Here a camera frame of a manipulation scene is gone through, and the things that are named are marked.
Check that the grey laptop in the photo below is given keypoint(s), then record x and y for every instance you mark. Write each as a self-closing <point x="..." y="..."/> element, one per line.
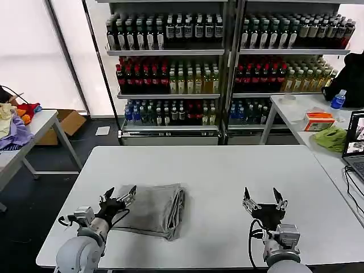
<point x="355" y="136"/>

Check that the white side table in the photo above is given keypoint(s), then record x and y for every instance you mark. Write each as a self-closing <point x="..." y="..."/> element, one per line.
<point x="41" y="122"/>

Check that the grey printed t-shirt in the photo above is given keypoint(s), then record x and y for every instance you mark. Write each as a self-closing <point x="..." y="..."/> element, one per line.
<point x="153" y="210"/>

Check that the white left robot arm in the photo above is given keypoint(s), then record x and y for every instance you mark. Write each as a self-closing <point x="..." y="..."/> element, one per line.
<point x="82" y="247"/>

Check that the red and orange plush toy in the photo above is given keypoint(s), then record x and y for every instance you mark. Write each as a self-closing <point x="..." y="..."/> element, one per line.
<point x="28" y="109"/>

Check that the metal shelf rack with bottles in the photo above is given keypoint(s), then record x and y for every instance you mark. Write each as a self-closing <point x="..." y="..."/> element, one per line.
<point x="270" y="71"/>
<point x="170" y="71"/>

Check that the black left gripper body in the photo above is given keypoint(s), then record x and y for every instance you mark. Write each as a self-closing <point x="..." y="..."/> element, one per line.
<point x="111" y="209"/>

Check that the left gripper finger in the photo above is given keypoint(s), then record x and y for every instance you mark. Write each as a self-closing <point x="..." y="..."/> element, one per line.
<point x="128" y="198"/>
<point x="107" y="196"/>

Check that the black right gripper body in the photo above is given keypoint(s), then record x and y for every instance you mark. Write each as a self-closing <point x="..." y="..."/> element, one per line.
<point x="270" y="216"/>

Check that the white paper sheet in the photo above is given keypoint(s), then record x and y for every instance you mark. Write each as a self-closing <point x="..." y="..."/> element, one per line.
<point x="103" y="130"/>

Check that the purple cloth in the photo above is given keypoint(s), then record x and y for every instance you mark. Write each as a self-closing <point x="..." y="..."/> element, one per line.
<point x="17" y="133"/>

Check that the green cloth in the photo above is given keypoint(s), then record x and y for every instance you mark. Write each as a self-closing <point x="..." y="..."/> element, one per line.
<point x="332" y="139"/>

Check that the pale yellow cloth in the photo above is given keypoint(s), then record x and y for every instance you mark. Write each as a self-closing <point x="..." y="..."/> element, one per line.
<point x="5" y="119"/>

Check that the orange tissue box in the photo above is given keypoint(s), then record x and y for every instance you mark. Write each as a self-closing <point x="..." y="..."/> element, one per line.
<point x="318" y="120"/>

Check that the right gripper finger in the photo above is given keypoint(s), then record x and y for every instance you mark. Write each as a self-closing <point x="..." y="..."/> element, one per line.
<point x="250" y="204"/>
<point x="281" y="203"/>

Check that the white desk with grey legs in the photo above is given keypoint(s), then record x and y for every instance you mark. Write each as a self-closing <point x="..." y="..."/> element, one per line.
<point x="301" y="106"/>

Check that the brown cardboard box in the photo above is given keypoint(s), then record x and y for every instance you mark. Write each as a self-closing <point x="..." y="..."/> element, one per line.
<point x="69" y="122"/>

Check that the blue-labelled water bottle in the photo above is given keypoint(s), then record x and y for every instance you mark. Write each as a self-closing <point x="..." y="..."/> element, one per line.
<point x="338" y="101"/>

